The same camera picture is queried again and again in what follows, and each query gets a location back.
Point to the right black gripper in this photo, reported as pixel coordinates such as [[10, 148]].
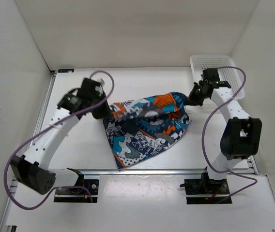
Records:
[[191, 99]]

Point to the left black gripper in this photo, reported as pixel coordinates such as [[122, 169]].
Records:
[[105, 113]]

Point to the colourful patterned shorts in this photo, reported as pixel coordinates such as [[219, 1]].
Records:
[[141, 129]]

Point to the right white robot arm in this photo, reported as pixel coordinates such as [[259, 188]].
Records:
[[241, 136]]

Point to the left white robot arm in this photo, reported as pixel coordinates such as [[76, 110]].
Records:
[[32, 167]]

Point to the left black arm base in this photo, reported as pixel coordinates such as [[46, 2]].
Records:
[[79, 195]]

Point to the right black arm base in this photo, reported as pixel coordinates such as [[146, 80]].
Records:
[[206, 192]]

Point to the small dark label sticker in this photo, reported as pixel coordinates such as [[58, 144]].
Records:
[[66, 70]]

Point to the white plastic mesh basket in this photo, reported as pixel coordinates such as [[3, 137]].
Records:
[[198, 63]]

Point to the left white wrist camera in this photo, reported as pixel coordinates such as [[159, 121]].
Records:
[[101, 81]]

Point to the aluminium front rail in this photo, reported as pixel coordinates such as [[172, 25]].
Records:
[[141, 171]]

